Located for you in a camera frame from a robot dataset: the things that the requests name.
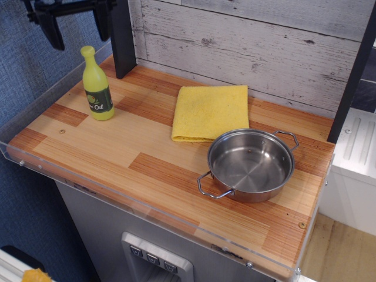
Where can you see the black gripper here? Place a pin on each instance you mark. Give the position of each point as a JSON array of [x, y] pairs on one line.
[[45, 13]]

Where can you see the yellow-green olive oil bottle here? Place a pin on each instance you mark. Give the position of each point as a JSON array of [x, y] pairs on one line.
[[96, 87]]

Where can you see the clear acrylic table guard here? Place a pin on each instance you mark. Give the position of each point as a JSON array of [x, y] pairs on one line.
[[132, 160]]

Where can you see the yellow folded cloth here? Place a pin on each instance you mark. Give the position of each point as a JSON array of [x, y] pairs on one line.
[[203, 113]]

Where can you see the stainless steel pot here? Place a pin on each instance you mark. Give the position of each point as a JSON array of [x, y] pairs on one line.
[[249, 165]]

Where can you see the grey toy fridge cabinet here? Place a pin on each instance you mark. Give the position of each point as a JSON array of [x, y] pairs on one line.
[[101, 223]]

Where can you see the silver dispenser panel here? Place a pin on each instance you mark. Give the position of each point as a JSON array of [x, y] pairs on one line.
[[149, 262]]

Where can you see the orange object bottom left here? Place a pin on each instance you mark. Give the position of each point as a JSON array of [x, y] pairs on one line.
[[35, 275]]

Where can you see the white toy sink unit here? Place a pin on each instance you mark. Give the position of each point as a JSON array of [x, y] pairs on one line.
[[349, 192]]

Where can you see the black left vertical post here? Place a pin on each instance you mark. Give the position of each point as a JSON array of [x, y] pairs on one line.
[[122, 38]]

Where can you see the black vertical post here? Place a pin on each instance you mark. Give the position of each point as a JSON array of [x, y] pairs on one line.
[[122, 38], [354, 78]]

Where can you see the white aluminium frame corner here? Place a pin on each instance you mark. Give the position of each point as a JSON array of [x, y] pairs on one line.
[[13, 264]]

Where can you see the black right vertical post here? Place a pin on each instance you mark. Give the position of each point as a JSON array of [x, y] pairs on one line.
[[354, 78]]

